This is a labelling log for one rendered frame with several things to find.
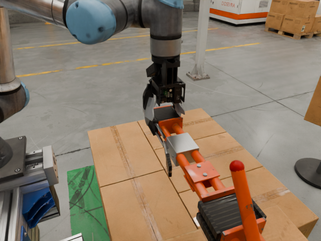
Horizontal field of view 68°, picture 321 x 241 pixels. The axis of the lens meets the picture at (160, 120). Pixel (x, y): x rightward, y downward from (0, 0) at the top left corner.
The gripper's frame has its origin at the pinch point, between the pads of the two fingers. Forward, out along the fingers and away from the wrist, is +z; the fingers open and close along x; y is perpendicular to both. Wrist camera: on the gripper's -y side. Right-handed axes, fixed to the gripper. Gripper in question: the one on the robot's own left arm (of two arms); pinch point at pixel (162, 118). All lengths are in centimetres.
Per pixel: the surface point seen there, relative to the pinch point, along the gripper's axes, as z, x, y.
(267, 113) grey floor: 121, 199, -149
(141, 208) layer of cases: 67, -3, -22
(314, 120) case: 57, 136, -46
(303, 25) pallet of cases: 85, 542, -438
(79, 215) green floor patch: 121, -42, -71
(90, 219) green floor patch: 121, -34, -65
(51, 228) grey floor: 122, -61, -66
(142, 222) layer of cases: 67, -5, -14
